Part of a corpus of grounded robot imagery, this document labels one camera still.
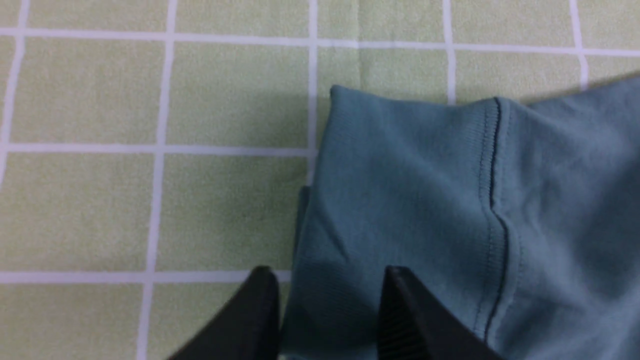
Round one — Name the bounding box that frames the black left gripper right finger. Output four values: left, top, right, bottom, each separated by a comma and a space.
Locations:
376, 266, 501, 360

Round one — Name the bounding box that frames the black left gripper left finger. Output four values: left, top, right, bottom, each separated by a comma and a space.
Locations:
169, 266, 281, 360

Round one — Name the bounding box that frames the green long-sleeve top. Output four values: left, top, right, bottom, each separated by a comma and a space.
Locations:
282, 77, 640, 360

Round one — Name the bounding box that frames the green checkered tablecloth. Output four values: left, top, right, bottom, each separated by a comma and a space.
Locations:
1, 0, 639, 360

